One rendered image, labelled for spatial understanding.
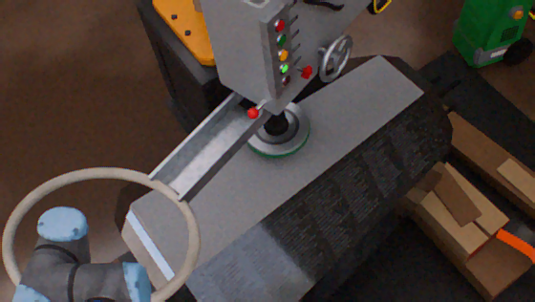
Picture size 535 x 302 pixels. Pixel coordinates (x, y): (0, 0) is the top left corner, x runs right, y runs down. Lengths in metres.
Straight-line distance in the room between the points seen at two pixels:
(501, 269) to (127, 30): 2.48
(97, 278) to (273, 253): 0.95
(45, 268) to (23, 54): 2.84
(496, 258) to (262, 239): 1.15
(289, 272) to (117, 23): 2.27
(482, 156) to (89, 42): 2.35
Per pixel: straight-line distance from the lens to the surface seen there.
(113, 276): 0.97
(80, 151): 3.14
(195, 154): 1.64
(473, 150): 2.82
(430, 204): 2.50
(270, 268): 1.84
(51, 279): 1.02
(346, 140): 1.92
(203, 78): 2.22
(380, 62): 2.13
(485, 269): 2.54
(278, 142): 1.86
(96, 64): 3.50
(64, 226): 1.08
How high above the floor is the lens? 2.41
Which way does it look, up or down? 57 degrees down
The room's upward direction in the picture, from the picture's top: 10 degrees counter-clockwise
